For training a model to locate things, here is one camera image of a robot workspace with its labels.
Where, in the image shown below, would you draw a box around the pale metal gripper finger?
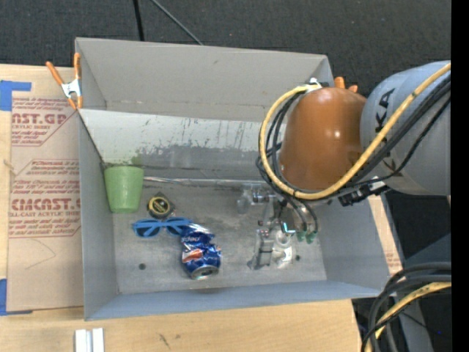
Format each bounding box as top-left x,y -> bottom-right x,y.
237,183 -> 276,214
254,228 -> 275,270

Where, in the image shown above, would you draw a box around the white plastic object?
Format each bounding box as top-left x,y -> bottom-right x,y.
273,232 -> 295,269

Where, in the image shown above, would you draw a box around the grey metal bin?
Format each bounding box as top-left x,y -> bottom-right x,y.
74,37 -> 391,321

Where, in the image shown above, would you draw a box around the crushed blue drink can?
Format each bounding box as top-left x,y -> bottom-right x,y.
179,222 -> 224,282

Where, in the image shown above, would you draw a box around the blue sunglasses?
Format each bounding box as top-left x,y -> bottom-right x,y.
131,216 -> 193,239

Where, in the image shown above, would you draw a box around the green plastic cup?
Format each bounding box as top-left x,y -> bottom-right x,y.
103,164 -> 145,214

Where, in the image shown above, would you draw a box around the brown cardboard board red print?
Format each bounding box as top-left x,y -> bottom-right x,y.
0,63 -> 405,317

